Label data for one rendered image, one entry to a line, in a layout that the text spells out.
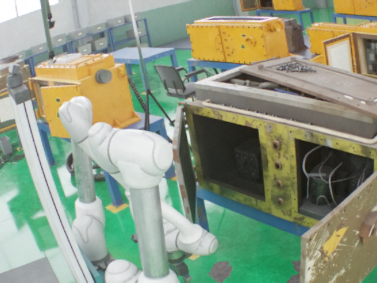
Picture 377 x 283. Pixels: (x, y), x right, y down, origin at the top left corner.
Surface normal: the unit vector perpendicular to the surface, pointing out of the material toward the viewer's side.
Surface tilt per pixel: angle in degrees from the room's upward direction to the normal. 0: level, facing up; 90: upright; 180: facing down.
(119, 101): 90
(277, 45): 90
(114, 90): 90
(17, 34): 90
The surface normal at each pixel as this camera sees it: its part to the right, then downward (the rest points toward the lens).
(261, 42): -0.74, 0.37
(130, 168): -0.48, 0.36
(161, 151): 0.79, -0.01
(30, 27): 0.64, 0.18
